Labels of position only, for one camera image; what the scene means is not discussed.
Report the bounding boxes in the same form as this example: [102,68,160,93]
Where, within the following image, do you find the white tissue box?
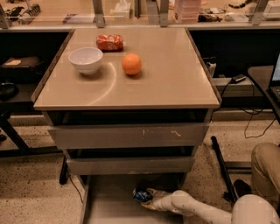
[114,0,131,19]

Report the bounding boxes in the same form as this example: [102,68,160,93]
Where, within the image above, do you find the blue pepsi can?
[133,188,153,203]

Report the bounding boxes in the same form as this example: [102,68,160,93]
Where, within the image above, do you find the grey drawer cabinet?
[31,27,222,224]

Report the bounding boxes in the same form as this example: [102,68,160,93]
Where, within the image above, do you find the pink stacked trays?
[173,0,202,23]

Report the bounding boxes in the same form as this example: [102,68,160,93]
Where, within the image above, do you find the black floor cable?
[243,113,277,140]

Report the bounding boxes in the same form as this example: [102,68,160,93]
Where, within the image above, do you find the person leg khaki trousers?
[251,143,280,208]

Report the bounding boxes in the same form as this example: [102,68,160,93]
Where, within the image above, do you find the orange fruit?
[122,53,142,75]

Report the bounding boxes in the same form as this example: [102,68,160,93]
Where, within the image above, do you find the open bottom drawer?
[79,174,185,224]

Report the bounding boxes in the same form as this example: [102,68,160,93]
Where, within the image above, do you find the black power adapter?
[231,74,246,84]

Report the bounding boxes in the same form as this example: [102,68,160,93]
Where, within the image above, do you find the middle drawer front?
[66,157,194,175]

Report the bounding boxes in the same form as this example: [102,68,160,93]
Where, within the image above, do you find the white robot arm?
[141,188,280,224]

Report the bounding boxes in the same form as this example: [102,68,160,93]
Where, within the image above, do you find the black table leg bar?
[211,136,237,203]

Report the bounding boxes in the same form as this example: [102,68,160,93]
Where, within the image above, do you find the white bowl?
[68,47,103,75]

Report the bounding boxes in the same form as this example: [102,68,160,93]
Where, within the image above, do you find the top drawer front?
[48,122,209,150]

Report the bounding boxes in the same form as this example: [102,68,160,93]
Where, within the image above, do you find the orange chip bag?
[96,34,123,51]

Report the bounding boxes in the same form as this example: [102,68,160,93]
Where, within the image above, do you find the black sneaker white stripes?
[234,179,252,198]

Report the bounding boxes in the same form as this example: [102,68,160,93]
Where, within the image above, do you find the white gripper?
[141,188,175,211]

